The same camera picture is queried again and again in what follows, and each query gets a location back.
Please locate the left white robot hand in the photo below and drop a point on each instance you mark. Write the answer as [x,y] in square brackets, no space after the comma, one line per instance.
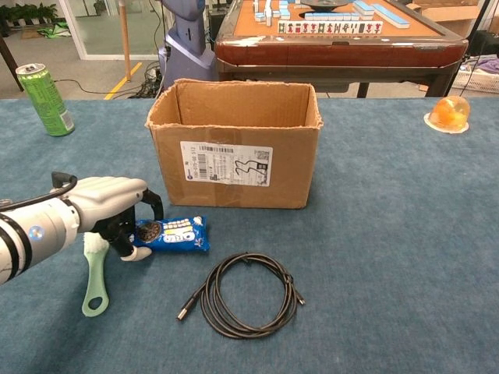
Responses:
[109,195]

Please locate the blue snack packet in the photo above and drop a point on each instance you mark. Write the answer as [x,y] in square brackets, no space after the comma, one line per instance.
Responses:
[179,233]

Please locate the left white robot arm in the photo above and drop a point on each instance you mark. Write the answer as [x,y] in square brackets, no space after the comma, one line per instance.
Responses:
[39,230]

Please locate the open cardboard box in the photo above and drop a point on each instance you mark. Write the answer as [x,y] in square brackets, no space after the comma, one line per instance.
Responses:
[234,187]

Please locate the mint green plastic brush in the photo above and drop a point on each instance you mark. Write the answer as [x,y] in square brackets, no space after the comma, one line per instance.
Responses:
[95,272]

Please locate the green drink can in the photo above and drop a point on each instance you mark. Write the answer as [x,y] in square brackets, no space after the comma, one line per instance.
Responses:
[47,101]

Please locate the white framed glass partition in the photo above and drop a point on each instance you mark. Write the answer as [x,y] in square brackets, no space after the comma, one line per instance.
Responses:
[117,57]

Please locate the upright wooden pole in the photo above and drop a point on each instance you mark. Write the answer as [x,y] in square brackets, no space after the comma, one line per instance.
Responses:
[125,39]

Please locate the dark table leg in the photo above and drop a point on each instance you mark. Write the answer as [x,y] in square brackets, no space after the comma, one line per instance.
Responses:
[9,62]

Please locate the green potted plants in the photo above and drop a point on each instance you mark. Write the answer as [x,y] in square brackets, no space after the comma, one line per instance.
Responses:
[27,15]

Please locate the blue-backed mahjong tile cluster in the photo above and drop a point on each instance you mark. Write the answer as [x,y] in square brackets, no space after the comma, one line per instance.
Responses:
[269,13]

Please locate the brown mahjong table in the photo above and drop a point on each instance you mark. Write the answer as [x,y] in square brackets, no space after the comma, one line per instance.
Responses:
[331,50]

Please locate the face-up mahjong tile row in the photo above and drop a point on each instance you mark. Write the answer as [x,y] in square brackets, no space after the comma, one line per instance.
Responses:
[331,28]

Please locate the blue felt table mat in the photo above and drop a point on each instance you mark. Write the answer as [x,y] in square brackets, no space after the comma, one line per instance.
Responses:
[390,233]

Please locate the blue-backed mahjong tile row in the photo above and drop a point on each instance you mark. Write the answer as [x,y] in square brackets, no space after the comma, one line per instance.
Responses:
[331,16]
[391,15]

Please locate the blue-backed mahjong tile stack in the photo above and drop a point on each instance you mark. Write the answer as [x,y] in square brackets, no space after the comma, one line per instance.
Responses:
[363,8]

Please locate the orange fruit jelly cup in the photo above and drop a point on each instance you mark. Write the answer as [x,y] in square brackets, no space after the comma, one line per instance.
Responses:
[448,113]

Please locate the white plastic basket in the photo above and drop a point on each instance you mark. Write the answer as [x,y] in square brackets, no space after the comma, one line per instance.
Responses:
[479,81]

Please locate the purple cloth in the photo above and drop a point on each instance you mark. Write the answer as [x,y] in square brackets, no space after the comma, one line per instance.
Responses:
[490,65]

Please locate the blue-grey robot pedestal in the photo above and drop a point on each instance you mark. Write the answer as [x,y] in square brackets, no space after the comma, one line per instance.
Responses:
[187,35]

